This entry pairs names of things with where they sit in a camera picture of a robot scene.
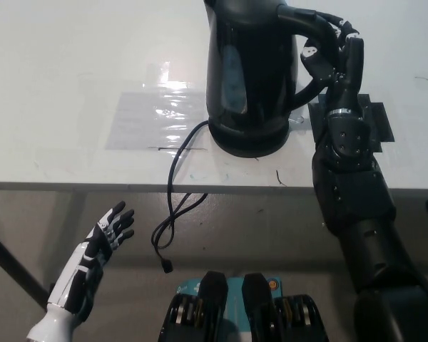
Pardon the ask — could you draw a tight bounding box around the black tape patch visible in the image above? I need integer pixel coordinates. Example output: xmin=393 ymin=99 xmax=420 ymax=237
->
xmin=308 ymin=93 xmax=395 ymax=155

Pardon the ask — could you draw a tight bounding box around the black power cord with plug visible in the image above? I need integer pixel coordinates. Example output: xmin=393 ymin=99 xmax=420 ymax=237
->
xmin=151 ymin=120 xmax=211 ymax=274

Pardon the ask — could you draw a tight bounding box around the black electric kettle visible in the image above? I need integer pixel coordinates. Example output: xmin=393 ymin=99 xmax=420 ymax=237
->
xmin=203 ymin=0 xmax=340 ymax=152

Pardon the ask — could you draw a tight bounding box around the round black kettle base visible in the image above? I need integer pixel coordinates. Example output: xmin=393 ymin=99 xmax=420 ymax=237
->
xmin=210 ymin=137 xmax=290 ymax=159

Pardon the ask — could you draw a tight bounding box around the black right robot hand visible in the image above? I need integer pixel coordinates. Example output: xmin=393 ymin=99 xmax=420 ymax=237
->
xmin=300 ymin=10 xmax=365 ymax=114

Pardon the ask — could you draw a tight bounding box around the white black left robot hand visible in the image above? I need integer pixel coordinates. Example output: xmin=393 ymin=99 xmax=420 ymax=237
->
xmin=24 ymin=200 xmax=136 ymax=342

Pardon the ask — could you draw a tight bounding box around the clear plastic sheet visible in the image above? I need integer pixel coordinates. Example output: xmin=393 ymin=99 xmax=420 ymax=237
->
xmin=106 ymin=63 xmax=212 ymax=152

